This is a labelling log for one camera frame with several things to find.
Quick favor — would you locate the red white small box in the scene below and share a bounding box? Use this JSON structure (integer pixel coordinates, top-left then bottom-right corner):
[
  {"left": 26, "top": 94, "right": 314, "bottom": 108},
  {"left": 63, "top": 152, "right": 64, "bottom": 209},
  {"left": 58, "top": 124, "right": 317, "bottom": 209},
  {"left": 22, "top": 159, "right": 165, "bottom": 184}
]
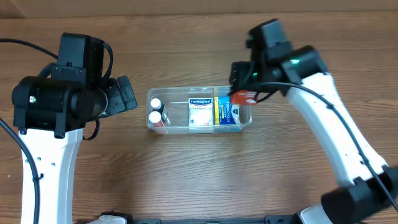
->
[{"left": 230, "top": 90, "right": 257, "bottom": 105}]

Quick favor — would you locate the black bottle white cap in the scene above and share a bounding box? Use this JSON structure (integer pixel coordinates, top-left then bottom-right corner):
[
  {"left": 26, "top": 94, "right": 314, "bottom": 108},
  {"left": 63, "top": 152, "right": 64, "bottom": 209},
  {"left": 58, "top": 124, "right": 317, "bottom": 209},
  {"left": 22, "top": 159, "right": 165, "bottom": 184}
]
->
[{"left": 150, "top": 98, "right": 170, "bottom": 125}]

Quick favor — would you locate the orange tube white cap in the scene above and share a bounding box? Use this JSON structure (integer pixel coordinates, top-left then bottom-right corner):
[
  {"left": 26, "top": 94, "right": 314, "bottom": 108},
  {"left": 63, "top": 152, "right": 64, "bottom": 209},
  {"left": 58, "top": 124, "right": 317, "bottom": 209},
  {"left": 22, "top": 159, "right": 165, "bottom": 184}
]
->
[{"left": 148, "top": 111, "right": 165, "bottom": 128}]

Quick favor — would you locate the blue yellow VapoDrops box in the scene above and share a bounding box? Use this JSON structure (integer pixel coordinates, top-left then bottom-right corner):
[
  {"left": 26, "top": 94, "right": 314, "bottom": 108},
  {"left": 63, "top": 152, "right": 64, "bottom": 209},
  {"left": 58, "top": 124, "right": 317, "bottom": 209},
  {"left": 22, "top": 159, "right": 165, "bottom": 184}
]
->
[{"left": 214, "top": 96, "right": 241, "bottom": 125}]

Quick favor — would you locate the white Hansaplast box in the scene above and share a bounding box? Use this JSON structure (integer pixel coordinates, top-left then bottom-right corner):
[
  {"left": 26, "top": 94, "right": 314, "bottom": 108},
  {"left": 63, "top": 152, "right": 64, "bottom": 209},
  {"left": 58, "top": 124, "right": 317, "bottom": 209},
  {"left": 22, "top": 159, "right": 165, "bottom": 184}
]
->
[{"left": 188, "top": 98, "right": 213, "bottom": 126}]

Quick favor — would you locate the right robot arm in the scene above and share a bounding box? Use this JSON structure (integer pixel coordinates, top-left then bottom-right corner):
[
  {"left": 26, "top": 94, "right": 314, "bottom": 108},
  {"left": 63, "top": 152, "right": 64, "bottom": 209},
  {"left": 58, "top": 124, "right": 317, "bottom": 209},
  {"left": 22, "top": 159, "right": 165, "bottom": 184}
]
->
[{"left": 229, "top": 19, "right": 397, "bottom": 224}]

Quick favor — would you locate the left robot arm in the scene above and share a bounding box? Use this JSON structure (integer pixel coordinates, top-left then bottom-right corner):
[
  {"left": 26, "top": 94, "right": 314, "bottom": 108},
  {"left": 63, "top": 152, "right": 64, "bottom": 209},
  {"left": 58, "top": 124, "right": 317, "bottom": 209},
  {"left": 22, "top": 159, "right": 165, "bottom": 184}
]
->
[{"left": 12, "top": 33, "right": 137, "bottom": 223}]

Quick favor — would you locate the clear plastic container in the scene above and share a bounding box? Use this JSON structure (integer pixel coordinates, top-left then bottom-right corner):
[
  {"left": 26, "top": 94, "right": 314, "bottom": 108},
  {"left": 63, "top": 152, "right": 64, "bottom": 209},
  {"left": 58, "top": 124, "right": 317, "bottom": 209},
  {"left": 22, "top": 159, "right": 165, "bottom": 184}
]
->
[{"left": 146, "top": 86, "right": 252, "bottom": 134}]

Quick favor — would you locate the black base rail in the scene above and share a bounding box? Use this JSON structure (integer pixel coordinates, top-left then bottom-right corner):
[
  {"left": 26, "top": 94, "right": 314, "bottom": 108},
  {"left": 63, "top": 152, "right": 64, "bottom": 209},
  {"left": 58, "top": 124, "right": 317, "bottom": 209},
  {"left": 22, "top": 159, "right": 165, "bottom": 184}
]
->
[{"left": 74, "top": 211, "right": 299, "bottom": 224}]

